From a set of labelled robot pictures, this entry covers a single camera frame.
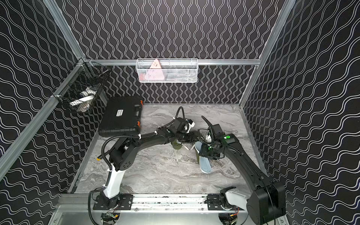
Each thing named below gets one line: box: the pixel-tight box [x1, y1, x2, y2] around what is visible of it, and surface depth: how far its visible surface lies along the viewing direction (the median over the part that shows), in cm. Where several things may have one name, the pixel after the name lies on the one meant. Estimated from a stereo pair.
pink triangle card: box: [146, 59, 165, 82], surface depth 91 cm
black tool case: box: [98, 96, 144, 136], surface depth 105 cm
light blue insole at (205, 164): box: [194, 140, 212, 174], surface depth 76 cm
